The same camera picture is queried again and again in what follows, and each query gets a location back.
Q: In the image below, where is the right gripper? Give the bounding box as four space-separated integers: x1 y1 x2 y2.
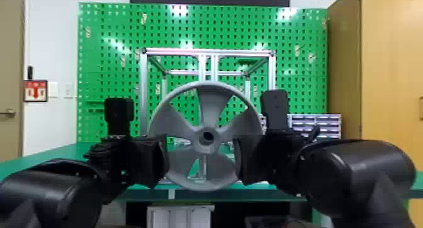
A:
232 128 307 192

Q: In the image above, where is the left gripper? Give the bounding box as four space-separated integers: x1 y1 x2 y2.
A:
96 134 170 190

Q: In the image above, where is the grey wheel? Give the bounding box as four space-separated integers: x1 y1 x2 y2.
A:
147 81 264 192

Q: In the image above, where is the white drawer cabinet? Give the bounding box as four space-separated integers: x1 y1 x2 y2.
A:
259 113 342 140

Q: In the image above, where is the tan wooden cupboard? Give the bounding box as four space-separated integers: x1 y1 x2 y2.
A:
327 0 423 228

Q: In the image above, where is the beige door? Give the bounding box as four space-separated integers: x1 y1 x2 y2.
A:
0 0 26 163

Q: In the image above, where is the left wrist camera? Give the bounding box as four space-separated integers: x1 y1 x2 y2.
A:
103 97 135 137

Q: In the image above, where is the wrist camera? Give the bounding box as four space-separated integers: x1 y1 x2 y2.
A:
103 97 135 137
259 89 290 131

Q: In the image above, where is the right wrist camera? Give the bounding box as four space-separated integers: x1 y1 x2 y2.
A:
259 89 290 131

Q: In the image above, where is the silver frame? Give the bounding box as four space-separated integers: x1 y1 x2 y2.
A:
138 47 277 186

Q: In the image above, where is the white wall switch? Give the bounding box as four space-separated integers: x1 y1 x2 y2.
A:
48 81 59 99
64 81 76 99

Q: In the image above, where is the red wall sign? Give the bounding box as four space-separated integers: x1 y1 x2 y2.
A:
23 79 49 103

